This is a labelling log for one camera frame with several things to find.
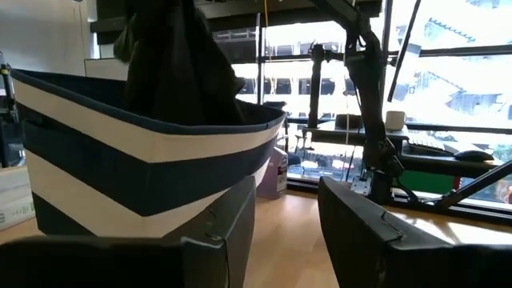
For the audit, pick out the clear spray bottle blue trigger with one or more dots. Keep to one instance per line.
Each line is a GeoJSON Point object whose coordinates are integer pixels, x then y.
{"type": "Point", "coordinates": [276, 176]}

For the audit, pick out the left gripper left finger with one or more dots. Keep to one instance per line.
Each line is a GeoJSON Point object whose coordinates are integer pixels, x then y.
{"type": "Point", "coordinates": [120, 260]}

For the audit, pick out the black garment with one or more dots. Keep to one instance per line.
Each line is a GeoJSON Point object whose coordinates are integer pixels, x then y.
{"type": "Point", "coordinates": [180, 60]}

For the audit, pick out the black monitor stand pole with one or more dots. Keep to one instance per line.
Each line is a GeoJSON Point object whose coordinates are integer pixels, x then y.
{"type": "Point", "coordinates": [315, 88]}

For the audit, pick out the black metal table frame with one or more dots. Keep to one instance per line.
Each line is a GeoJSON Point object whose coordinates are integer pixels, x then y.
{"type": "Point", "coordinates": [472, 188]}

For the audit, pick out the black computer mouse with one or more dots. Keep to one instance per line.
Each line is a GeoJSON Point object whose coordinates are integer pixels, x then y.
{"type": "Point", "coordinates": [474, 156]}

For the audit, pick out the white mug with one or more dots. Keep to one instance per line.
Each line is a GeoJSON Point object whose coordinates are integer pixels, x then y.
{"type": "Point", "coordinates": [395, 121]}

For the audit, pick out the navy white striped fabric bin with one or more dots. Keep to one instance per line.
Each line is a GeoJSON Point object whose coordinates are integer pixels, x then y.
{"type": "Point", "coordinates": [120, 180]}

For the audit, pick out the white keyboard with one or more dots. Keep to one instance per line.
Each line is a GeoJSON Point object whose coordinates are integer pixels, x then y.
{"type": "Point", "coordinates": [426, 142]}

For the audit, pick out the black office desk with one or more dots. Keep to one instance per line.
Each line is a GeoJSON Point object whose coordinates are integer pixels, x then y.
{"type": "Point", "coordinates": [440, 164]}

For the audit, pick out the stack of white books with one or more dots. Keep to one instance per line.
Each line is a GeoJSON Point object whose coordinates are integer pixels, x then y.
{"type": "Point", "coordinates": [16, 200]}

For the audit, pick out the black tripod stand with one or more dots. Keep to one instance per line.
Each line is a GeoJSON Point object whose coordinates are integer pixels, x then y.
{"type": "Point", "coordinates": [8, 140]}

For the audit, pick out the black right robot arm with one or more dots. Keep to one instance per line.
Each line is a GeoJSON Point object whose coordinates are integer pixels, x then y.
{"type": "Point", "coordinates": [368, 80]}

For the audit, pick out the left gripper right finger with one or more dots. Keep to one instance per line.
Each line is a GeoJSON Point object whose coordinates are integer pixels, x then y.
{"type": "Point", "coordinates": [380, 256]}

